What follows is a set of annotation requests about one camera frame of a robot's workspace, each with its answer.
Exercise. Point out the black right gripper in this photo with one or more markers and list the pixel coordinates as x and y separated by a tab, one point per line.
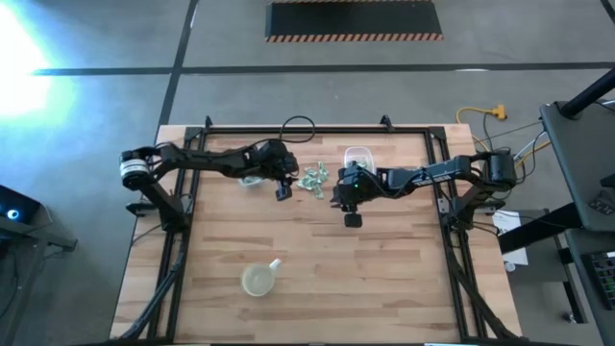
360	185

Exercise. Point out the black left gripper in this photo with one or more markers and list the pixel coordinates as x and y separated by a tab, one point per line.
276	158

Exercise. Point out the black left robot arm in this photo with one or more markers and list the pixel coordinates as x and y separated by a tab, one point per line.
202	158

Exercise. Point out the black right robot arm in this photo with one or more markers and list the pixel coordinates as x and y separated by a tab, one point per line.
432	174

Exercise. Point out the clear plastic bin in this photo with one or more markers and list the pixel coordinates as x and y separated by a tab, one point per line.
262	180
360	154

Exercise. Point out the white measuring cup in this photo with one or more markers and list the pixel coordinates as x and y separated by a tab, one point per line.
258	281

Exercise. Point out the black hazard-striped floor mat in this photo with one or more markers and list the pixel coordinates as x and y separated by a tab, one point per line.
353	17

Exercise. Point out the white paper sheet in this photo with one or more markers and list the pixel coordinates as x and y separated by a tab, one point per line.
509	223

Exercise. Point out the black cart leg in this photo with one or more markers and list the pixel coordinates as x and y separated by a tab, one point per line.
533	230

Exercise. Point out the dark grey cart top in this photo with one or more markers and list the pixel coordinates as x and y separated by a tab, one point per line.
586	158

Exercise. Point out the black desk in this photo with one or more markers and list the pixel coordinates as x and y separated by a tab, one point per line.
583	307

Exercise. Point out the black metal pole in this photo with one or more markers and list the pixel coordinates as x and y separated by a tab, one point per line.
591	93

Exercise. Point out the black device with blue light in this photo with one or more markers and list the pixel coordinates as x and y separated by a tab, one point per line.
19	206

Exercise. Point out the black keyboard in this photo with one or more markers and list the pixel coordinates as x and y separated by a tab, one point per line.
605	279

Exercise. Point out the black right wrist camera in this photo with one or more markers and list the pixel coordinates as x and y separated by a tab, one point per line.
353	220

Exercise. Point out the black metal table frame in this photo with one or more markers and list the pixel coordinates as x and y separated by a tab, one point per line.
336	130

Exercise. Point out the black frame clamp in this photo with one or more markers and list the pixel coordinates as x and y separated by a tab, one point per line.
386	122
208	122

